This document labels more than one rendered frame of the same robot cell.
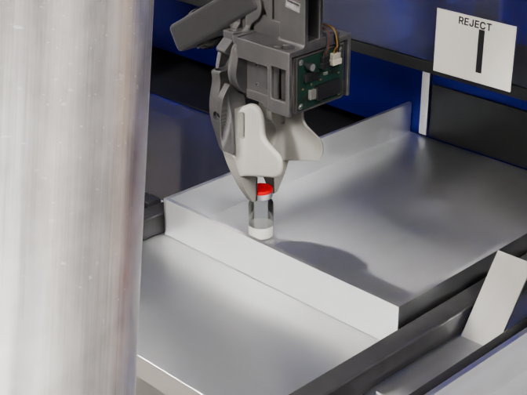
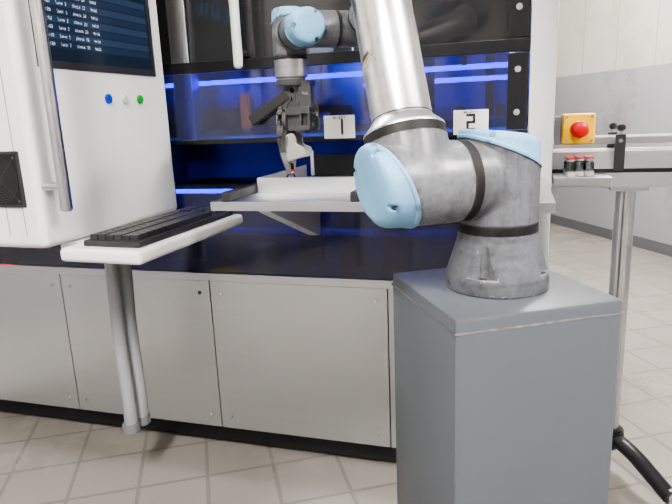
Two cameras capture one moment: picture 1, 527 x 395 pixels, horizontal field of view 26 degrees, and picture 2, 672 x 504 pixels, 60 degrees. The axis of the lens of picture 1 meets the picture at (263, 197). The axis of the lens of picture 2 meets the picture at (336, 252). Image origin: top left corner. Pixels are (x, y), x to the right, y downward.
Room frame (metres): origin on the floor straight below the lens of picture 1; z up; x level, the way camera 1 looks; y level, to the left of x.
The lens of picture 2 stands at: (-0.41, 0.57, 1.05)
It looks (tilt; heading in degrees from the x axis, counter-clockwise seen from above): 13 degrees down; 332
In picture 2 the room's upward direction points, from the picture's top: 2 degrees counter-clockwise
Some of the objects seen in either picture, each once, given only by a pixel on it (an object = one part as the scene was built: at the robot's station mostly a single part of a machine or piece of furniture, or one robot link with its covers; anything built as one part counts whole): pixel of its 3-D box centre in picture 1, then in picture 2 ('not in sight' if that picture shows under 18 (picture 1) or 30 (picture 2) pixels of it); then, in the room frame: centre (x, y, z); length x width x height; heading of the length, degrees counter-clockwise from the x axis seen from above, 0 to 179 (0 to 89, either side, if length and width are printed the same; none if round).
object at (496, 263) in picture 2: not in sight; (496, 252); (0.24, -0.04, 0.84); 0.15 x 0.15 x 0.10
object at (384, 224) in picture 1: (403, 202); (331, 177); (0.92, -0.13, 0.90); 0.34 x 0.26 x 0.04; 135
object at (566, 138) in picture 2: not in sight; (577, 128); (0.59, -0.63, 0.99); 0.08 x 0.07 x 0.07; 135
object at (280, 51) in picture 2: not in sight; (289, 34); (0.87, -0.01, 1.23); 0.09 x 0.08 x 0.11; 171
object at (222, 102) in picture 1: (237, 99); (283, 133); (0.87, 0.02, 1.01); 0.05 x 0.02 x 0.09; 135
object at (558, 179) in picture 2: not in sight; (579, 178); (0.61, -0.67, 0.87); 0.14 x 0.13 x 0.02; 135
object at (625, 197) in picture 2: not in sight; (616, 322); (0.59, -0.83, 0.46); 0.09 x 0.09 x 0.77; 45
